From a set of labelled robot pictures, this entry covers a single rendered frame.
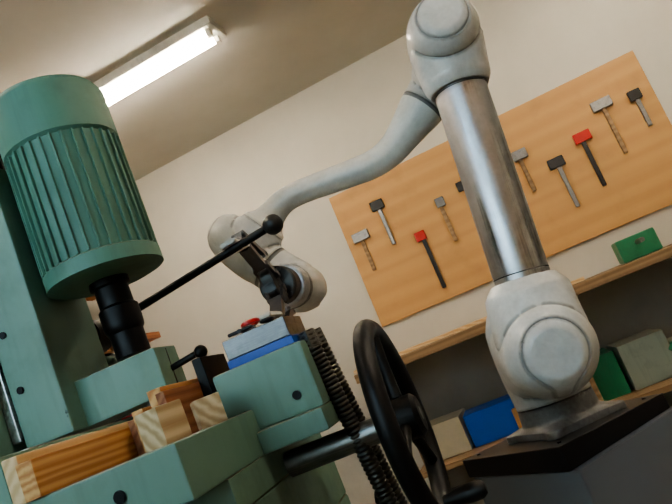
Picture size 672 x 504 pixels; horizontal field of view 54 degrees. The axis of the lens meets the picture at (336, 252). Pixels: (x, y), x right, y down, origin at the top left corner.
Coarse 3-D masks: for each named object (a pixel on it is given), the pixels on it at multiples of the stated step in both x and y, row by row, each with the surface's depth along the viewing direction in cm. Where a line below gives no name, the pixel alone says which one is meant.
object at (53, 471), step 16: (128, 432) 87; (64, 448) 74; (80, 448) 77; (96, 448) 80; (112, 448) 83; (128, 448) 86; (32, 464) 69; (48, 464) 71; (64, 464) 73; (80, 464) 76; (96, 464) 78; (112, 464) 81; (32, 480) 68; (48, 480) 70; (64, 480) 72; (32, 496) 68
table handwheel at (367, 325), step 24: (360, 336) 84; (384, 336) 96; (360, 360) 81; (384, 360) 92; (360, 384) 80; (384, 384) 79; (408, 384) 101; (384, 408) 77; (408, 408) 87; (336, 432) 91; (360, 432) 89; (384, 432) 76; (408, 432) 85; (432, 432) 100; (288, 456) 91; (312, 456) 90; (336, 456) 90; (408, 456) 76; (432, 456) 96; (408, 480) 76; (432, 480) 94
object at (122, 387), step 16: (144, 352) 95; (160, 352) 96; (176, 352) 101; (112, 368) 96; (128, 368) 95; (144, 368) 95; (160, 368) 94; (80, 384) 97; (96, 384) 96; (112, 384) 96; (128, 384) 95; (144, 384) 94; (160, 384) 94; (80, 400) 96; (96, 400) 96; (112, 400) 95; (128, 400) 95; (144, 400) 94; (96, 416) 96; (112, 416) 95
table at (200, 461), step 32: (320, 416) 84; (160, 448) 67; (192, 448) 69; (224, 448) 76; (256, 448) 84; (96, 480) 68; (128, 480) 67; (160, 480) 66; (192, 480) 66; (224, 480) 73
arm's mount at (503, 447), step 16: (640, 400) 128; (656, 400) 126; (608, 416) 124; (624, 416) 121; (640, 416) 123; (576, 432) 120; (592, 432) 117; (608, 432) 118; (624, 432) 120; (496, 448) 137; (512, 448) 129; (528, 448) 123; (544, 448) 117; (560, 448) 113; (576, 448) 114; (592, 448) 116; (464, 464) 137; (480, 464) 133; (496, 464) 128; (512, 464) 124; (528, 464) 121; (544, 464) 117; (560, 464) 114; (576, 464) 113
